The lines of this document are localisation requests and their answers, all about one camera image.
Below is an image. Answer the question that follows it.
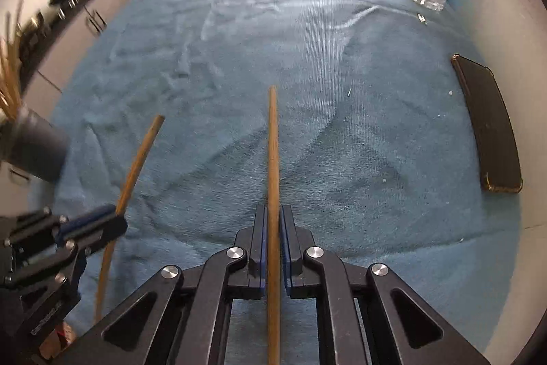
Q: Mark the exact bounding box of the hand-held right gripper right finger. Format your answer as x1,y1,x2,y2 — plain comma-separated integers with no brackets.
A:
279,203,492,365

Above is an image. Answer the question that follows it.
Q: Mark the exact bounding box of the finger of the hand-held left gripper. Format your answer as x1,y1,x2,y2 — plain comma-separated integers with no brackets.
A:
3,215,128,291
3,204,117,249

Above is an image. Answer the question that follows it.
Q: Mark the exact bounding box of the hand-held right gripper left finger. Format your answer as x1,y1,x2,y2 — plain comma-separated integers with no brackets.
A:
57,203,269,365

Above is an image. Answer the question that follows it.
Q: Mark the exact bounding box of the grey chopstick holder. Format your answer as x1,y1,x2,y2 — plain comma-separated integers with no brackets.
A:
0,103,72,183

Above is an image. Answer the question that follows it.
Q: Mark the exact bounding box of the person's left hand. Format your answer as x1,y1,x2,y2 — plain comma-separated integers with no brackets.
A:
40,321,76,362

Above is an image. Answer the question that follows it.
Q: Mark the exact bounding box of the blue table cloth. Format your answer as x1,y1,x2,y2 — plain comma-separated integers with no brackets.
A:
46,0,523,365

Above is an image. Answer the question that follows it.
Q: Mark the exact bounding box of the black phone in case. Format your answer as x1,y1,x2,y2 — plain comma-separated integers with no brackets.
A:
450,53,523,195

